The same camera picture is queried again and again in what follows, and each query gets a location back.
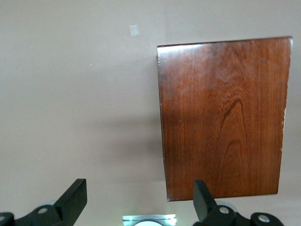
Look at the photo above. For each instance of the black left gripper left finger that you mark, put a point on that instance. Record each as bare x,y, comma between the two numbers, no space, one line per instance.
70,200

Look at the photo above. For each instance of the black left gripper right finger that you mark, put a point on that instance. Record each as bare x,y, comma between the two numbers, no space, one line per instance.
202,200

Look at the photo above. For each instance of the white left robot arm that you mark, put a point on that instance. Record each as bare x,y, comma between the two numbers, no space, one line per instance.
149,223

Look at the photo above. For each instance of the dark red wooden cabinet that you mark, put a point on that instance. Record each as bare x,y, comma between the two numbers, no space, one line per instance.
223,117

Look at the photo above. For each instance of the small clear tape patch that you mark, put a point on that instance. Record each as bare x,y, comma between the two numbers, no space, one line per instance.
134,30

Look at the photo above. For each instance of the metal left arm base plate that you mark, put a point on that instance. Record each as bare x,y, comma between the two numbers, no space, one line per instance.
169,217

